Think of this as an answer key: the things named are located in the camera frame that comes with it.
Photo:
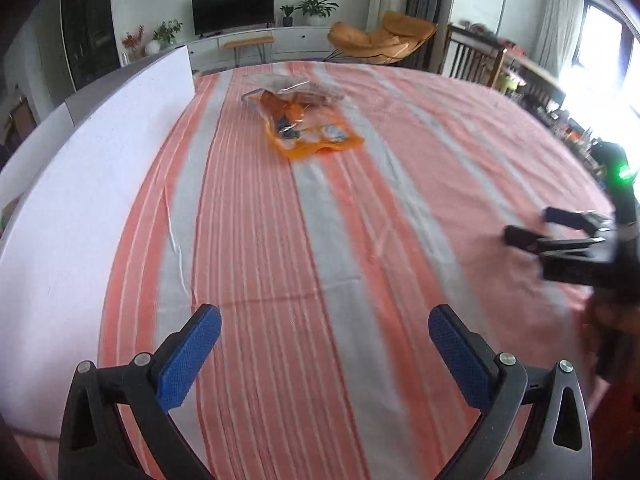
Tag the orange striped tablecloth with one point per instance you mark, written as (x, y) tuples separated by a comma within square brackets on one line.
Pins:
[(325, 260)]

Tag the person's right hand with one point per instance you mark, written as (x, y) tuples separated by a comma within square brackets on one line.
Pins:
[(612, 330)]

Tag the clear packet brown snacks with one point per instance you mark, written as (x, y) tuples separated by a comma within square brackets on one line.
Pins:
[(300, 85)]

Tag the green plant in vase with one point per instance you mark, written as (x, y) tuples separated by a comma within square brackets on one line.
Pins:
[(167, 32)]

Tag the round white vase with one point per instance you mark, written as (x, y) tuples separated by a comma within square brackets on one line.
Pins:
[(152, 47)]

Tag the small potted plant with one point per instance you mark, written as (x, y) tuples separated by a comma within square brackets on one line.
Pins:
[(287, 15)]

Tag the red flowers in vase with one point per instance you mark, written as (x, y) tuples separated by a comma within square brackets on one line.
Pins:
[(132, 40)]

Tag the white television cabinet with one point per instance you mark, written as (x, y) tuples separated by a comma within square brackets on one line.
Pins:
[(305, 40)]

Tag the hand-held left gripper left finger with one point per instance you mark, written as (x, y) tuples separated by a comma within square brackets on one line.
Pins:
[(192, 355)]

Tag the white foam board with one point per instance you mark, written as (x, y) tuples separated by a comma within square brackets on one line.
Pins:
[(75, 210)]

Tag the black glass cabinet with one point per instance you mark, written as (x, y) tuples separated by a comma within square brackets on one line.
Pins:
[(90, 25)]

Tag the yellow snack packet green label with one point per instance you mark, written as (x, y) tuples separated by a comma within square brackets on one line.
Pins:
[(310, 147)]

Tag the orange lounge chair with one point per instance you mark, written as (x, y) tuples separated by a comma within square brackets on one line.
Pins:
[(380, 40)]

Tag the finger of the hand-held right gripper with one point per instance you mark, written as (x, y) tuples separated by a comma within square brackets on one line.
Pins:
[(530, 240), (562, 216)]

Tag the black television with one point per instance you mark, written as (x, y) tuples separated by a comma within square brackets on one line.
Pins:
[(232, 10)]

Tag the large window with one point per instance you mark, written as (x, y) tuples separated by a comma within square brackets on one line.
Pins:
[(605, 50)]

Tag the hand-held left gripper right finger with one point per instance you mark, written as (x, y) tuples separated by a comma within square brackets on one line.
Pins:
[(460, 355)]

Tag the small wooden bench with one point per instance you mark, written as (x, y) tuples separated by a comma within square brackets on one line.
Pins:
[(249, 42)]

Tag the large potted plant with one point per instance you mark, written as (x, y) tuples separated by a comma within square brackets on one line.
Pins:
[(316, 7)]

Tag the white curtain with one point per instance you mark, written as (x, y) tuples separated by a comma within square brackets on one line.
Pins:
[(557, 20)]

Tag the dark wooden chair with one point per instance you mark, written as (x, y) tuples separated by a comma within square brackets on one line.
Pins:
[(470, 57)]

